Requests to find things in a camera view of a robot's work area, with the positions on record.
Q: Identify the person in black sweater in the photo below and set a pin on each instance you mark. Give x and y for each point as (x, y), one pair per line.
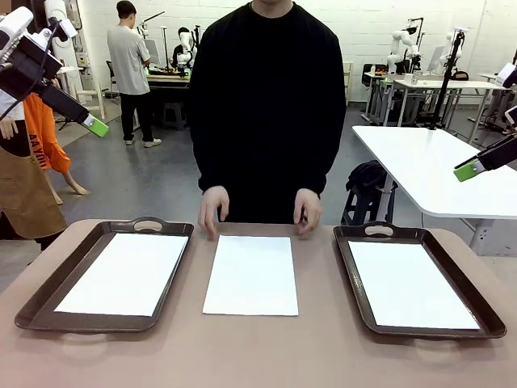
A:
(262, 101)

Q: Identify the cluttered background workbench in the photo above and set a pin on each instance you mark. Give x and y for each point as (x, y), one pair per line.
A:
(169, 81)

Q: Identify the mannequin in orange clothes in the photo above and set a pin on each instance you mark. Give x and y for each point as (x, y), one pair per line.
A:
(44, 133)

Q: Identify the white monitor back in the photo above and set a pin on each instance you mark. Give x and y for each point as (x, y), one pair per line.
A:
(436, 58)

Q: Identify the tall white air conditioner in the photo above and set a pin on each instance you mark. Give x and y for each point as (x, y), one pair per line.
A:
(68, 56)

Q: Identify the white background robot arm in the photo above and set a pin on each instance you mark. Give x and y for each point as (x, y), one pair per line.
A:
(449, 39)
(398, 44)

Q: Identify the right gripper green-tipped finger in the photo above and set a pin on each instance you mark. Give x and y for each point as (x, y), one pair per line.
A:
(497, 159)
(478, 154)

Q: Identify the seated person in black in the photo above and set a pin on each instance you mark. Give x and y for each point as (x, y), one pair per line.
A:
(177, 54)

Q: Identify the white A4 sheet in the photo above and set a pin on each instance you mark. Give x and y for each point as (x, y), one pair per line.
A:
(408, 283)
(121, 275)

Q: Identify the white long desk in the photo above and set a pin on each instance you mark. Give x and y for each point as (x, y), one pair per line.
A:
(464, 84)

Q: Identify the large white table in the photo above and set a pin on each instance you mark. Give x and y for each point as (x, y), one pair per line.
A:
(412, 161)

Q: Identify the person's left hand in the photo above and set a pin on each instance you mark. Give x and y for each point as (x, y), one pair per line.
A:
(311, 206)

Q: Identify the mannequin with brown apron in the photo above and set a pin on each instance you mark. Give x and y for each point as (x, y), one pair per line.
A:
(28, 210)

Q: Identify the person in grey T-shirt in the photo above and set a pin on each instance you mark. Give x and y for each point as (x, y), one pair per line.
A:
(127, 60)

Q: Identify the black padded office chair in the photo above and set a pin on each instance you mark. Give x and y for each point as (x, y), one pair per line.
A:
(368, 74)

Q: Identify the brown tray with scuffed base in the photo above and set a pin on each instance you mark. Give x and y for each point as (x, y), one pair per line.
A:
(40, 301)

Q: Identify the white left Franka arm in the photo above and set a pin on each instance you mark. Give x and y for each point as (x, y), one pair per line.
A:
(16, 18)

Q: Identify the white desk with clutter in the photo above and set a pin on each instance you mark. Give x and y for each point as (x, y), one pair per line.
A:
(488, 76)

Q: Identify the person's right forearm black sleeve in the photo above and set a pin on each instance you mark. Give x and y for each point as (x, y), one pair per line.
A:
(208, 161)

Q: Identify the black bag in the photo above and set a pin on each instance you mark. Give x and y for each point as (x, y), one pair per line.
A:
(365, 174)

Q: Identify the patterned white cup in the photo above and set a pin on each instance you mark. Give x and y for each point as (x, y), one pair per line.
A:
(417, 78)

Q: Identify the person's right hand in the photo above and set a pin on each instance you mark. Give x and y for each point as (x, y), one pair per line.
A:
(214, 206)

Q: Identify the brown plastic serving tray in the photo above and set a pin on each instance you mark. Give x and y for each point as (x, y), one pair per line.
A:
(490, 319)

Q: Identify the white A4 paper stack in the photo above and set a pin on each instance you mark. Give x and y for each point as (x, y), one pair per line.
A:
(250, 275)

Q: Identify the person's left forearm black sleeve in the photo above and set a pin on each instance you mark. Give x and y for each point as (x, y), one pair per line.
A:
(323, 161)

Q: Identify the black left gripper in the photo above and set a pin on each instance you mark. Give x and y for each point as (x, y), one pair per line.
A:
(28, 68)

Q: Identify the black tripod stand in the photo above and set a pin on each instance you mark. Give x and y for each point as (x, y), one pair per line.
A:
(446, 81)

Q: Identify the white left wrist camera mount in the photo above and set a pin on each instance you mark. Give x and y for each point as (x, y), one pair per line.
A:
(38, 40)

